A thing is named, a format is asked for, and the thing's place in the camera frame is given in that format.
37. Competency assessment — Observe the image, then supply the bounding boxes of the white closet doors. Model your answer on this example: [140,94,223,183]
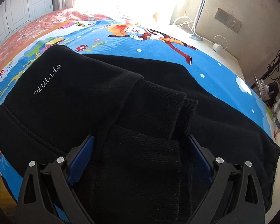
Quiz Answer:
[0,0,53,46]

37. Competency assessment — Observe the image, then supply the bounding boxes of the white charger with cable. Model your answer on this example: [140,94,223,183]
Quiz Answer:
[212,34,228,53]

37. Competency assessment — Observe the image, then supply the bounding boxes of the white wall switch socket panel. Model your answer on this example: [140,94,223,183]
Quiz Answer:
[214,8,242,33]

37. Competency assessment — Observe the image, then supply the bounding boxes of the round studio lamp head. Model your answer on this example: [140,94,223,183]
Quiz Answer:
[254,75,279,105]

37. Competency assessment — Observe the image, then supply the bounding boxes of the pink floral blanket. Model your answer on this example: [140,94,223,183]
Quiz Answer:
[0,8,109,67]

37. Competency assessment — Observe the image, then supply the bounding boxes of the black sweatpants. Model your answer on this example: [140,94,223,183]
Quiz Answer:
[0,45,280,223]

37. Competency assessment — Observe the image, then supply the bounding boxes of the black light stand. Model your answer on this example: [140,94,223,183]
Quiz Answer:
[259,50,280,80]

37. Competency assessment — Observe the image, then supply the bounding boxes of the cartoon print bed sheet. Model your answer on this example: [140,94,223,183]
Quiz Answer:
[0,19,278,206]

